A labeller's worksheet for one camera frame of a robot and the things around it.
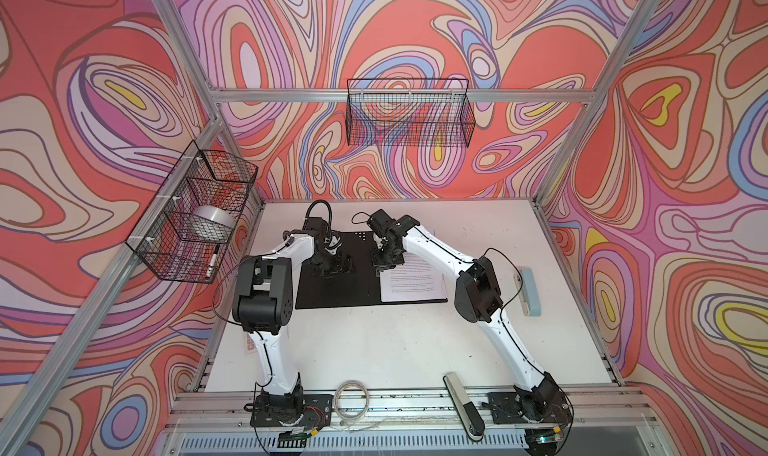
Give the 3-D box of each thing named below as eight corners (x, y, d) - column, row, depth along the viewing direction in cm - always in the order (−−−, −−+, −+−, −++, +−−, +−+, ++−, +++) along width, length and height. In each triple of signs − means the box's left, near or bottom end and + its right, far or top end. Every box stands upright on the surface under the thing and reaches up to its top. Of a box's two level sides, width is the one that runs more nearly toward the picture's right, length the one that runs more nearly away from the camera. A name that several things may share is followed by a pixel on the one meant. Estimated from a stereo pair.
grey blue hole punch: (525, 317, 90) (532, 310, 86) (512, 274, 100) (517, 266, 96) (540, 317, 90) (547, 310, 86) (525, 274, 100) (531, 266, 96)
